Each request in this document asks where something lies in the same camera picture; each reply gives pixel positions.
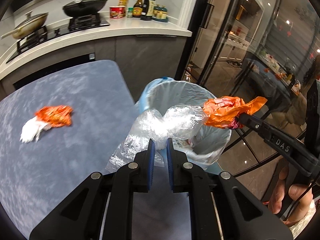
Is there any orange plastic bag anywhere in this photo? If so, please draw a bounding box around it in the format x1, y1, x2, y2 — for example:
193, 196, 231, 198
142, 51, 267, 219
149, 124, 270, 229
202, 96, 267, 129

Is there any small green spice jar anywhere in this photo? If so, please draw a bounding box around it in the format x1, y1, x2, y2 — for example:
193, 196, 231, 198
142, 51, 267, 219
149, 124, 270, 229
126, 7, 133, 18

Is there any black gas stove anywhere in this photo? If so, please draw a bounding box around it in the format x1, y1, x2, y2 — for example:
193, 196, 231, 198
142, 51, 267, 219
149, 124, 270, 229
6, 13, 110, 63

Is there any trash bin with plastic liner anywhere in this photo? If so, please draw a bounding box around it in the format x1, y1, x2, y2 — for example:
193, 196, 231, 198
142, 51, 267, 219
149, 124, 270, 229
137, 77, 232, 173

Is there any red instant noodle cup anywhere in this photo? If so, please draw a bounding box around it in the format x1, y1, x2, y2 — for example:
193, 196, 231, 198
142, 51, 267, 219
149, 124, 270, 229
110, 5, 126, 18

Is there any clear plastic bag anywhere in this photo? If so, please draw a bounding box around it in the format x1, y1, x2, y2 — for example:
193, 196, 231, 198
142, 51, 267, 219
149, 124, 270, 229
106, 105, 207, 173

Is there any brown sauce bottle yellow cap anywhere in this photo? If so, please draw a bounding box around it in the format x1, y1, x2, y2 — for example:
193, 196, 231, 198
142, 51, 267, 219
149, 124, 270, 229
132, 0, 143, 18

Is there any beige pan with glass lid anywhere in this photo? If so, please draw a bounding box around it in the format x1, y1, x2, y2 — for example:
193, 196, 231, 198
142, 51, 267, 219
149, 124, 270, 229
1, 11, 48, 40

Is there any black framed glass door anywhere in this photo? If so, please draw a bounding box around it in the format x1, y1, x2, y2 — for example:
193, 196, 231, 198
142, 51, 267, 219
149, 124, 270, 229
175, 0, 320, 178

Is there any black wok with lid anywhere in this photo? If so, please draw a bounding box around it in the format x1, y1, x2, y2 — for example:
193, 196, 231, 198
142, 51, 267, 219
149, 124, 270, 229
62, 0, 108, 18

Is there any small white tissue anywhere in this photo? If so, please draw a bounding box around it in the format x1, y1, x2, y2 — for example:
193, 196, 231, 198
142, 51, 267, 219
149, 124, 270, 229
20, 116, 52, 143

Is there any dark soy sauce bottle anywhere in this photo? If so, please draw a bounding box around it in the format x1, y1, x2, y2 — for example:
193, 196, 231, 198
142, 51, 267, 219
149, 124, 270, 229
140, 0, 155, 21

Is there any red-orange plastic bag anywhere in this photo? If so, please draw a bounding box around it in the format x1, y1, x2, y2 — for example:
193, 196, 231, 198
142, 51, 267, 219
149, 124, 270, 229
35, 105, 73, 128

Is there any blue-grey velvet table cloth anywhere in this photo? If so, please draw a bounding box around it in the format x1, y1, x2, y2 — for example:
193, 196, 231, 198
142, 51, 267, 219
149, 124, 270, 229
0, 59, 193, 240

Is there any beige fluffy cloth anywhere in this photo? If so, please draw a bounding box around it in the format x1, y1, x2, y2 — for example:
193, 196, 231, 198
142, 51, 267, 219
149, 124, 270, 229
289, 200, 316, 239

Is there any person's right hand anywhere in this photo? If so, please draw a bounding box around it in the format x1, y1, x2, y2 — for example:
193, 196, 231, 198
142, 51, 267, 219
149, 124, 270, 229
268, 166, 313, 226

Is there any teal condiment jar set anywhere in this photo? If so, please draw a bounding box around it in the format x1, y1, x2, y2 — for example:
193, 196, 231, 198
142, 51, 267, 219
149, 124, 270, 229
152, 4, 169, 22

